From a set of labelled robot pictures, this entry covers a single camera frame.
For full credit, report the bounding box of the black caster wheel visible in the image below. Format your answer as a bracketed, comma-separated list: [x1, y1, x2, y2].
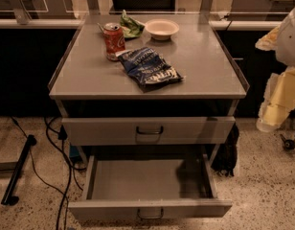
[280, 134, 295, 150]

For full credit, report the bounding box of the grey drawer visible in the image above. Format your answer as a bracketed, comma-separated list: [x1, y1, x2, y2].
[62, 117, 235, 146]
[69, 154, 232, 220]

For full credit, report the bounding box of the blue chip bag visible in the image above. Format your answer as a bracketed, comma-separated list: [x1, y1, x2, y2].
[116, 47, 183, 92]

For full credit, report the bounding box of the black floor stand bar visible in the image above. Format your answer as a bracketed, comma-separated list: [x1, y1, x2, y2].
[1, 135, 36, 206]

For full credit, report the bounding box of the white bowl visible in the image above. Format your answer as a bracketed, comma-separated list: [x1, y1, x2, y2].
[145, 19, 179, 41]

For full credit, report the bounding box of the red soda can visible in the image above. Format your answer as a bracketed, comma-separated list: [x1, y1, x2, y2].
[103, 22, 125, 61]

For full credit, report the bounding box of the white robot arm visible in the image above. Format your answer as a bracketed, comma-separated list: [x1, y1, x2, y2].
[255, 8, 295, 132]

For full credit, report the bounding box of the grey drawer cabinet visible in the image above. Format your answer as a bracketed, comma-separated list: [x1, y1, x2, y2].
[50, 13, 249, 159]

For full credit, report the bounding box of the grey top drawer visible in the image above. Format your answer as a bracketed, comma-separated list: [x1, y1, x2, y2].
[62, 117, 235, 146]

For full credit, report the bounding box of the black floor cable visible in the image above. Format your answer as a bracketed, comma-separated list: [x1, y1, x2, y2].
[10, 116, 88, 230]

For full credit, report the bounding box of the green chip bag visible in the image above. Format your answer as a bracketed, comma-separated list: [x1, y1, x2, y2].
[120, 11, 145, 39]

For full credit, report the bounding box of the black chair behind glass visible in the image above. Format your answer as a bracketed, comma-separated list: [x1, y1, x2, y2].
[112, 0, 175, 12]

